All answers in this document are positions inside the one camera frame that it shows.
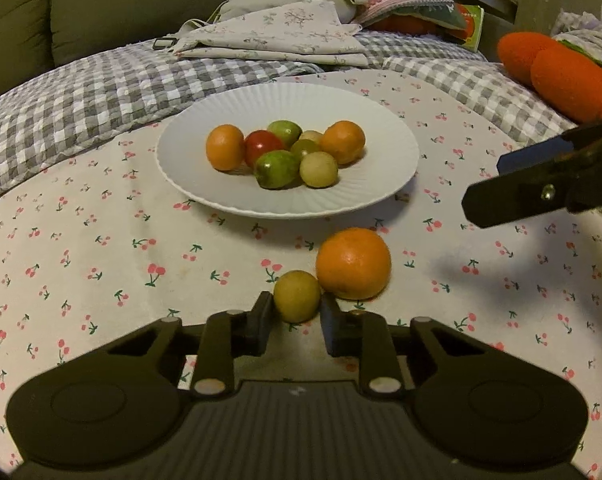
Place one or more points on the black bag buckle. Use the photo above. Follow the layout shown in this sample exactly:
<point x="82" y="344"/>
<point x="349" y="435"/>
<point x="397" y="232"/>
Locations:
<point x="165" y="43"/>

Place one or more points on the crumpled white cloth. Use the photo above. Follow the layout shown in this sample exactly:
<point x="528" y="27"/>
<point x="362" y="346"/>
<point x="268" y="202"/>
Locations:
<point x="588" y="35"/>

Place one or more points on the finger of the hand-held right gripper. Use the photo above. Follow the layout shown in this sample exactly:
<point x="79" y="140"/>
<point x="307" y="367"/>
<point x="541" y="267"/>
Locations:
<point x="536" y="155"/>
<point x="521" y="197"/>

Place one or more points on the large orange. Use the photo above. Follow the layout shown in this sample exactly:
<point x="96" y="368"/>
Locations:
<point x="353" y="262"/>

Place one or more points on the yellow round fruit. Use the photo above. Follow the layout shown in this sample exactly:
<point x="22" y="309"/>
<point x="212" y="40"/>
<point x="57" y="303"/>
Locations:
<point x="297" y="296"/>

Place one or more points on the grey checkered blanket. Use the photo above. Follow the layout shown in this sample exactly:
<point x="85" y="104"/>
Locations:
<point x="71" y="110"/>

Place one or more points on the folded floral cloth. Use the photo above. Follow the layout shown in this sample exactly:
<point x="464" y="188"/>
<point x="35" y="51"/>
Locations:
<point x="281" y="32"/>

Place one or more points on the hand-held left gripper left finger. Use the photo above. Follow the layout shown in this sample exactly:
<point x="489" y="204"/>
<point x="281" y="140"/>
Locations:
<point x="260" y="325"/>

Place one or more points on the orange cushion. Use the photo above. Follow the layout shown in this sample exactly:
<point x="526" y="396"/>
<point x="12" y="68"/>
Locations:
<point x="401" y="25"/>

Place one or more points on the green lime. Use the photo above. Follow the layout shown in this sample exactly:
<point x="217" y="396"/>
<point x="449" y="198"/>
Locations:
<point x="277" y="169"/>

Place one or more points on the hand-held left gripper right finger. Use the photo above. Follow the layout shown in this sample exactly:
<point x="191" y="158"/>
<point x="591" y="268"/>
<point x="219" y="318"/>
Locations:
<point x="333" y="327"/>

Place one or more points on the small orange tangerine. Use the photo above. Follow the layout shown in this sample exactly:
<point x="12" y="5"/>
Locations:
<point x="343" y="142"/>
<point x="225" y="147"/>

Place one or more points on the small pale yellow fruit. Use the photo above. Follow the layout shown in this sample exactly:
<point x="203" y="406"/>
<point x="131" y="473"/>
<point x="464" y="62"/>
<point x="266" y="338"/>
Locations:
<point x="312" y="135"/>

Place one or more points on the green and red fruit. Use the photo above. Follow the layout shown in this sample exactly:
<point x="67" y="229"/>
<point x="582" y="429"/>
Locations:
<point x="284" y="131"/>

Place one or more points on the white ribbed plate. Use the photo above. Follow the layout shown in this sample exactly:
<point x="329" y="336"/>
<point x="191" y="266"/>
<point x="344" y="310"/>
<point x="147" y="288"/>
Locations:
<point x="381" y="170"/>

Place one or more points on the red tomato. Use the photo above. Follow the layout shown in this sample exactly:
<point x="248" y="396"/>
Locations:
<point x="264" y="145"/>

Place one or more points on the cherry print tablecloth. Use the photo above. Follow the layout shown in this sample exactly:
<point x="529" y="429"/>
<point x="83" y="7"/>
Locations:
<point x="106" y="260"/>

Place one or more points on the pale yellow-green fruit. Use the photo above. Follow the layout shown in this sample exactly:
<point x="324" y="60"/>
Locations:
<point x="319" y="169"/>

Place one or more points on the dark green sofa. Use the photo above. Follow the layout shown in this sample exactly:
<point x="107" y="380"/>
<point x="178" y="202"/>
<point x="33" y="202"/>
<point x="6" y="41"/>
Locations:
<point x="106" y="10"/>

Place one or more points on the orange plush toy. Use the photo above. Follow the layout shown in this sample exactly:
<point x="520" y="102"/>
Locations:
<point x="566" y="77"/>

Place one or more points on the green and orange book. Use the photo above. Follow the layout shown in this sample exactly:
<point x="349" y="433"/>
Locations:
<point x="471" y="27"/>

